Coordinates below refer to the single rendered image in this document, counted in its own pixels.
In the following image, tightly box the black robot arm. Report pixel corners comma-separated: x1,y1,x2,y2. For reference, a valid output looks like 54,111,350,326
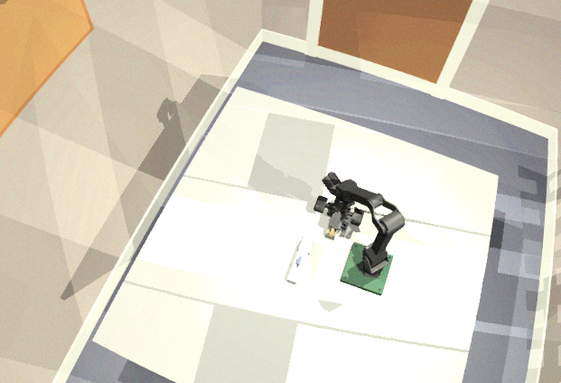
322,172,405,277

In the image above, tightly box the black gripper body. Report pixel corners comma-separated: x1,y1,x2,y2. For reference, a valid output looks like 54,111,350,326
313,195,364,227

